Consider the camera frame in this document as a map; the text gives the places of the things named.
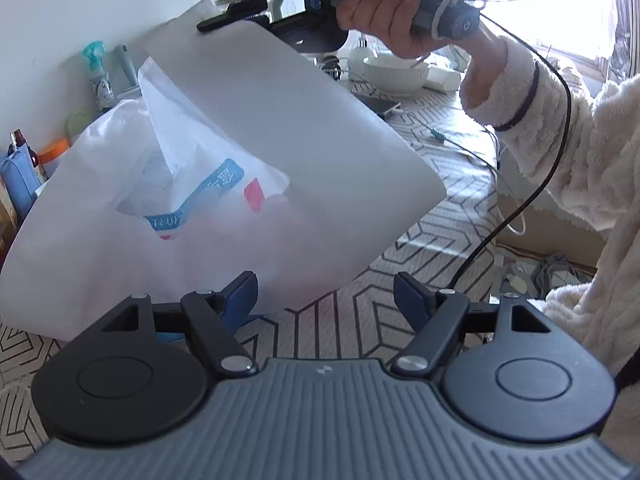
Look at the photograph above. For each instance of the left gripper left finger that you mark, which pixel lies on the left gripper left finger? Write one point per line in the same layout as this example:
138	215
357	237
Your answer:
144	369

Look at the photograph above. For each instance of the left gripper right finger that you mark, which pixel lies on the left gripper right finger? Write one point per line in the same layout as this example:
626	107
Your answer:
504	368

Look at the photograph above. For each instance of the white nonwoven shopping bag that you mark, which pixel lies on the white nonwoven shopping bag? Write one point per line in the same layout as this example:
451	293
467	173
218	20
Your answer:
239	156

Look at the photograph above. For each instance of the person right hand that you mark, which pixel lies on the person right hand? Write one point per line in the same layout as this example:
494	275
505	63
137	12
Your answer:
391	22

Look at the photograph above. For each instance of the white ceramic bowl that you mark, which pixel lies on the white ceramic bowl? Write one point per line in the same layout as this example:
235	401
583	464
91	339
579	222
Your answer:
395	76

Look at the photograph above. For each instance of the dark tablet device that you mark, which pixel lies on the dark tablet device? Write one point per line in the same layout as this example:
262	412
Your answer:
383	108

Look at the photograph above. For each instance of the teal spray bottle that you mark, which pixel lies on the teal spray bottle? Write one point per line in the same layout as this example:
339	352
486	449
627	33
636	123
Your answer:
100	81

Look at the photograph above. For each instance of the green white small container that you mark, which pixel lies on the green white small container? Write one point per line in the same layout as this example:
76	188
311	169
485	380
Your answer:
76	123

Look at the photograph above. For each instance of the blue pen holder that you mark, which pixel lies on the blue pen holder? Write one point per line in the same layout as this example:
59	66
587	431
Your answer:
21	182

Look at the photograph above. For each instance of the orange lid cream jar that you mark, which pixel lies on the orange lid cream jar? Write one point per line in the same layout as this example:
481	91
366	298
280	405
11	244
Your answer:
51	156

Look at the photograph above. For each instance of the brown spray bottle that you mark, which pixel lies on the brown spray bottle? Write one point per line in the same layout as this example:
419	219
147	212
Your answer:
17	141

